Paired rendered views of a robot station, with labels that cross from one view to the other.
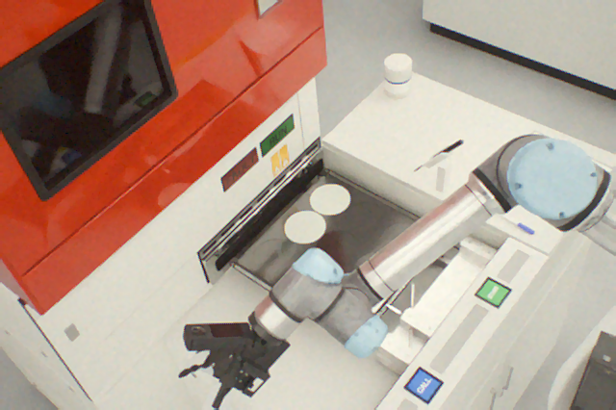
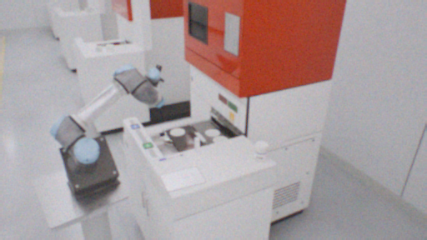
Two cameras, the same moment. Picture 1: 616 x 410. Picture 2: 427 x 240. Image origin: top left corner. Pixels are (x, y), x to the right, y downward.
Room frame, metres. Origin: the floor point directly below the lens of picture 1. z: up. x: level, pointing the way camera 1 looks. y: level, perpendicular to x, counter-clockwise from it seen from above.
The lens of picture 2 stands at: (1.61, -1.89, 2.03)
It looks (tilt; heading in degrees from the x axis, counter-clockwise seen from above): 28 degrees down; 106
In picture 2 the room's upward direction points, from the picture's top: 1 degrees clockwise
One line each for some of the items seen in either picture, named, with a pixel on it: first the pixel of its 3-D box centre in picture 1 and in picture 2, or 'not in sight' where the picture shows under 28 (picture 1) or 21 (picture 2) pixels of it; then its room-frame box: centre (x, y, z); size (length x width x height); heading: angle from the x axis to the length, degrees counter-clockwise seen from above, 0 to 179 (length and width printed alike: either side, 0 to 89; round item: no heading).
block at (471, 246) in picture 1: (478, 250); not in sight; (0.95, -0.40, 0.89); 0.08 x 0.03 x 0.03; 44
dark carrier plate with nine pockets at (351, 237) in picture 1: (338, 248); (198, 136); (1.01, -0.08, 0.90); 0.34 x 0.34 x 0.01; 44
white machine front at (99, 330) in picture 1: (204, 225); (214, 102); (1.04, 0.21, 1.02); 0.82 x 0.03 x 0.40; 134
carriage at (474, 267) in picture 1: (438, 307); (162, 152); (0.83, -0.28, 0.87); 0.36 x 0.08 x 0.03; 134
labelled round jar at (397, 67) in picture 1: (397, 76); (260, 151); (1.45, -0.31, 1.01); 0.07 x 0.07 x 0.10
